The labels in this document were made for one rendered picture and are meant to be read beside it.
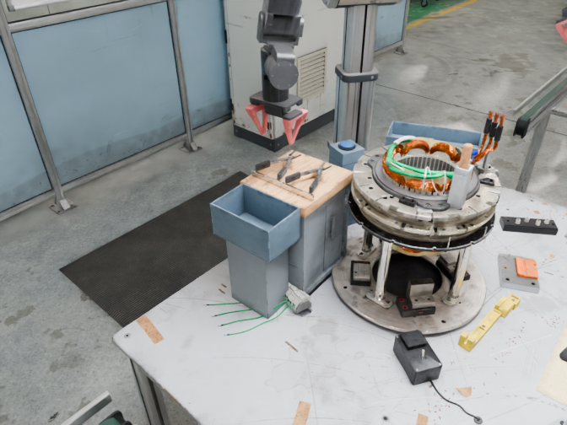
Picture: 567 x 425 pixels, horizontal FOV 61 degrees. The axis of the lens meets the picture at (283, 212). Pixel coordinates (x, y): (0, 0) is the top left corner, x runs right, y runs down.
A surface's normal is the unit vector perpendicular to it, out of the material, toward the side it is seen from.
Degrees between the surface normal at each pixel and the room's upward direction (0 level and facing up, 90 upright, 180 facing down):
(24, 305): 0
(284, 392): 0
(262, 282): 90
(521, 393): 0
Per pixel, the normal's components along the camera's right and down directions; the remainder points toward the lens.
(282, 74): 0.20, 0.56
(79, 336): -0.01, -0.82
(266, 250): -0.62, 0.46
